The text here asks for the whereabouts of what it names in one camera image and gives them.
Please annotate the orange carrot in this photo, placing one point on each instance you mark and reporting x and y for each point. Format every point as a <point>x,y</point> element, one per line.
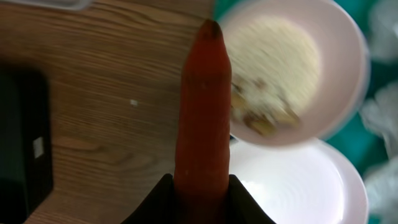
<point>201,174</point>

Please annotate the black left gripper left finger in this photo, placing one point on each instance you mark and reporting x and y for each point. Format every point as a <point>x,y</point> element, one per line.
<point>157,207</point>

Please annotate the pink bowl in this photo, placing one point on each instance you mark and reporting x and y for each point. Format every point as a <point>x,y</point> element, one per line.
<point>344,60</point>

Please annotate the black tray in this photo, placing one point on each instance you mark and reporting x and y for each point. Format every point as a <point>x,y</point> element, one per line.
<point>26,149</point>

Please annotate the rice and peanuts pile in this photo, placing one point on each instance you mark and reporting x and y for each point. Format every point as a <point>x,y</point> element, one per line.
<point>276,71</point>

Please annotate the pink plate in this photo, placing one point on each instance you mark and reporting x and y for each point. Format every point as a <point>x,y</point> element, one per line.
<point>306,183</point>

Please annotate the white napkin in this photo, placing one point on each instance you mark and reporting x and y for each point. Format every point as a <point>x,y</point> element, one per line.
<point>379,114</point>

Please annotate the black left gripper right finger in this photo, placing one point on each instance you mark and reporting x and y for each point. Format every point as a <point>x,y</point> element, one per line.
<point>241,208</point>

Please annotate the clear plastic bin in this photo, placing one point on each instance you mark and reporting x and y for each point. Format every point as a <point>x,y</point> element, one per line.
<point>72,5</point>

